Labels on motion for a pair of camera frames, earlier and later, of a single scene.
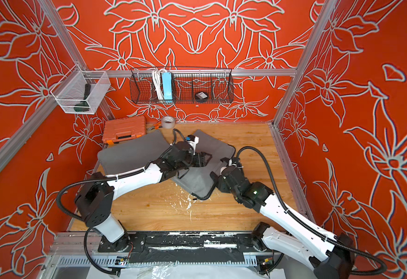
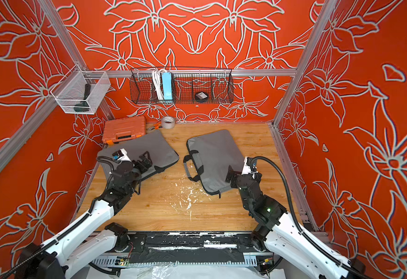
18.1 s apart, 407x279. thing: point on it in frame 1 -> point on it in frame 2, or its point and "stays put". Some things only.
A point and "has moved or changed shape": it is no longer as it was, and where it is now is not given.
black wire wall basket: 216,85 stays put
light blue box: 167,88 stays put
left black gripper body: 192,161 -> 137,170
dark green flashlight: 83,106 stays put
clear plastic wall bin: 81,92 stays put
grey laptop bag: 197,181 has moved or changed shape
